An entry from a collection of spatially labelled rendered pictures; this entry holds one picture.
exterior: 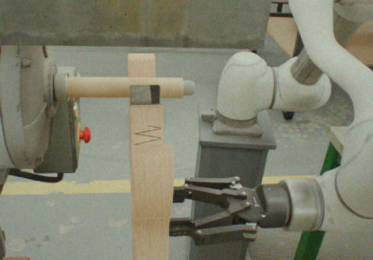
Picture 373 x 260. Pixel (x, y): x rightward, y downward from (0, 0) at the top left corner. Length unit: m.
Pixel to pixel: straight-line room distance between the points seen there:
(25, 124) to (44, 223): 1.66
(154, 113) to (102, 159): 2.03
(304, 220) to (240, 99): 0.85
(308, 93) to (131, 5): 1.11
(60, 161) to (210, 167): 0.75
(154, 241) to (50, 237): 1.63
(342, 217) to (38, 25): 0.54
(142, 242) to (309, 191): 0.31
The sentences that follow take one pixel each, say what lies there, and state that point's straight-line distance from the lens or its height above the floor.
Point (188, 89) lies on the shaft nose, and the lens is 0.71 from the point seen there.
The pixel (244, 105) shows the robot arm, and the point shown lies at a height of 0.82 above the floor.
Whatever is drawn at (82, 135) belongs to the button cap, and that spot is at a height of 0.98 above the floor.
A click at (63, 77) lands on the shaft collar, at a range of 0.70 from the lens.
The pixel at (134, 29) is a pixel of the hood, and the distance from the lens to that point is 0.51.
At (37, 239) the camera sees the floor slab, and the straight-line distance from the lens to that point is 2.20.
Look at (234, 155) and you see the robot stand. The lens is 1.63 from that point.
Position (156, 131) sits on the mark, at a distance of 0.61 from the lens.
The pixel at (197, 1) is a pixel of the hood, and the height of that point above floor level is 1.44.
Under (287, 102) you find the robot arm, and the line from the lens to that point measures 1.59.
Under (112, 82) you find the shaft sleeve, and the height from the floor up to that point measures 1.26.
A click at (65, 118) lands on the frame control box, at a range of 0.98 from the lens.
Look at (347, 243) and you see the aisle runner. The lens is 2.36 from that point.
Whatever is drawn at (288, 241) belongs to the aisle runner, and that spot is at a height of 0.00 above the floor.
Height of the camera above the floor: 1.59
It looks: 32 degrees down
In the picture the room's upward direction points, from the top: 5 degrees clockwise
